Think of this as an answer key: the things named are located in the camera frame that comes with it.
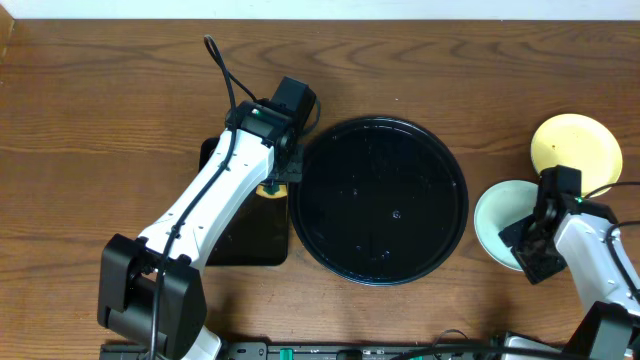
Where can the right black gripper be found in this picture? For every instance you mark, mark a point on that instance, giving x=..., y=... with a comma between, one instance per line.
x=536, y=253

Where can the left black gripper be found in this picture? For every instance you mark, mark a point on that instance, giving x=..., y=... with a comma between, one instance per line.
x=272, y=186

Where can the green and yellow sponge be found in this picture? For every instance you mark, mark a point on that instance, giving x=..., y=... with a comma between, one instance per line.
x=273, y=191

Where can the light blue plate top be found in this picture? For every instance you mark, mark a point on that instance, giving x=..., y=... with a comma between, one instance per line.
x=500, y=206

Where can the yellow plate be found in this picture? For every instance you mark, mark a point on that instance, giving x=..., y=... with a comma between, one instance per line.
x=579, y=142

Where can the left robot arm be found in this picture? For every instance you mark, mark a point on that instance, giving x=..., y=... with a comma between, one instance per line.
x=150, y=288

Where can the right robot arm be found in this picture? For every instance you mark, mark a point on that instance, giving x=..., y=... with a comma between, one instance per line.
x=567, y=232

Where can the black round tray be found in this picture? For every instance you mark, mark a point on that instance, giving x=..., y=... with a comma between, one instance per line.
x=382, y=201

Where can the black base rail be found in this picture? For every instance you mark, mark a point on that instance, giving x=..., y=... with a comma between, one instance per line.
x=264, y=351

